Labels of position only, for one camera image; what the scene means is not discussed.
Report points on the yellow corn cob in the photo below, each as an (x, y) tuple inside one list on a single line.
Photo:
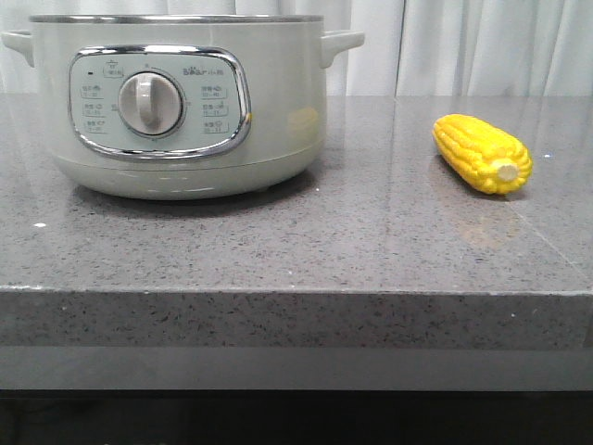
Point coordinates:
[(487, 158)]

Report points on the white curtain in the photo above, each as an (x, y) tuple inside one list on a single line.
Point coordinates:
[(479, 48)]

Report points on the pale green electric pot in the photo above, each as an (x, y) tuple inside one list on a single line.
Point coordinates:
[(176, 107)]

